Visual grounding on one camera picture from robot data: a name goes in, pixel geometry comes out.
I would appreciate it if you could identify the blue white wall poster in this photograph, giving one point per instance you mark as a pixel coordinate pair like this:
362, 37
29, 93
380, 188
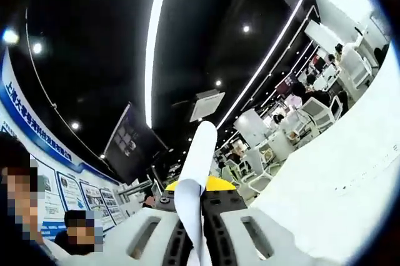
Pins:
72, 191

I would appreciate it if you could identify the white office chair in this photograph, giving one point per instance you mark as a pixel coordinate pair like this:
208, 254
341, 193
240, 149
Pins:
317, 113
356, 69

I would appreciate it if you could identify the ceiling air conditioner vent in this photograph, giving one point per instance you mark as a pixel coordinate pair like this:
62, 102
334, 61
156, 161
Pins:
207, 105

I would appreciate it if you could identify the person's head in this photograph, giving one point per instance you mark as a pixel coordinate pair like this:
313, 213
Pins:
12, 147

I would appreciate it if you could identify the white printing paper sheet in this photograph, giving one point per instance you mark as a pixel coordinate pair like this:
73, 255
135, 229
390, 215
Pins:
200, 153

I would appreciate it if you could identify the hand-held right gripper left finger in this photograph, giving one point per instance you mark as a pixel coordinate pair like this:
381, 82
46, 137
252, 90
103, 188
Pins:
140, 234

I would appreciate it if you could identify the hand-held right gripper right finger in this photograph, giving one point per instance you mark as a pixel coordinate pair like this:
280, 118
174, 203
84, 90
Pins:
268, 234

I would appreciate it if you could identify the long ceiling light strip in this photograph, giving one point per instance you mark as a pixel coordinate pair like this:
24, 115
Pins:
151, 60
268, 50

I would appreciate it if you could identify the dark hanging ceiling screen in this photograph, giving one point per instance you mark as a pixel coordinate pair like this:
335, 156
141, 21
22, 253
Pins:
131, 147

